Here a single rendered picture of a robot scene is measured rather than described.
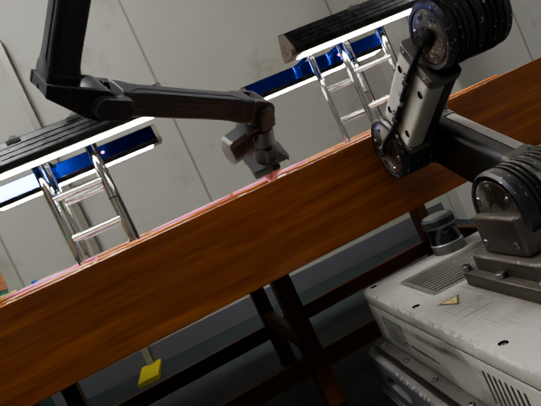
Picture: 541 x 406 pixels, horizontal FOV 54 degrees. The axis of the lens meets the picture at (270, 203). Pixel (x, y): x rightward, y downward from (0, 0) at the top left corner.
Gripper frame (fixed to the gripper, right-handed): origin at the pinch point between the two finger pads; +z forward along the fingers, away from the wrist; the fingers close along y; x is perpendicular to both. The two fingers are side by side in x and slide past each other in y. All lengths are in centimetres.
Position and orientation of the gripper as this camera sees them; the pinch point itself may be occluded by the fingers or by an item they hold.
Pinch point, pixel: (269, 180)
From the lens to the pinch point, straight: 138.0
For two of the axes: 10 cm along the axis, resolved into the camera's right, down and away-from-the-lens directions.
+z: 1.1, 6.2, 7.8
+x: 4.7, 6.6, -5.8
